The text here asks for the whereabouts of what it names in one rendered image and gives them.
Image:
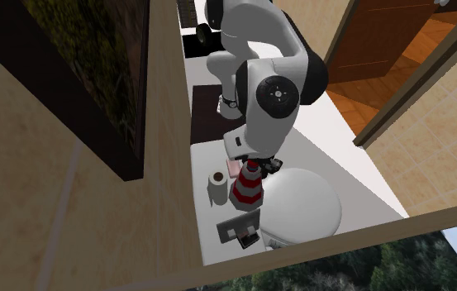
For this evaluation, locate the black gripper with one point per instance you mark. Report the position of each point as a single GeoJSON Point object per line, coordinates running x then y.
{"type": "Point", "coordinates": [270, 165]}

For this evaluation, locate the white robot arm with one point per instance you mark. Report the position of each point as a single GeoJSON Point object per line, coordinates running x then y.
{"type": "Point", "coordinates": [268, 68]}

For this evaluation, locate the red white striped lighthouse figure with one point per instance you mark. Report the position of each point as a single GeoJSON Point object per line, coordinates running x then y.
{"type": "Point", "coordinates": [246, 189]}

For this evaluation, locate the pink box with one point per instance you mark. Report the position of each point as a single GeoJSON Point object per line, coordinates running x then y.
{"type": "Point", "coordinates": [233, 168]}

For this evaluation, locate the white toilet paper roll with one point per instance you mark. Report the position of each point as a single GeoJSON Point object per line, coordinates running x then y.
{"type": "Point", "coordinates": [219, 192]}

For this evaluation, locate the grey flat box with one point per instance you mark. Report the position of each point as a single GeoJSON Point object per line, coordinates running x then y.
{"type": "Point", "coordinates": [228, 227]}

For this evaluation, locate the small black box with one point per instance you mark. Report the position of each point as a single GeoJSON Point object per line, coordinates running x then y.
{"type": "Point", "coordinates": [249, 241]}

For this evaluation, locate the dark robot stand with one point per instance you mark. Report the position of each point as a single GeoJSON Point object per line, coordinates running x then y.
{"type": "Point", "coordinates": [206, 113]}

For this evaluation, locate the window with forest view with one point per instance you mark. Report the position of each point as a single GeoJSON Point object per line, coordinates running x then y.
{"type": "Point", "coordinates": [353, 270]}

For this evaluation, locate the brown wooden door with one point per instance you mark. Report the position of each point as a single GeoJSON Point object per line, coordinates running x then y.
{"type": "Point", "coordinates": [377, 36]}

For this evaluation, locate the dark framed wall picture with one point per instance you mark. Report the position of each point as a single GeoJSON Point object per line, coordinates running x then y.
{"type": "Point", "coordinates": [91, 60]}

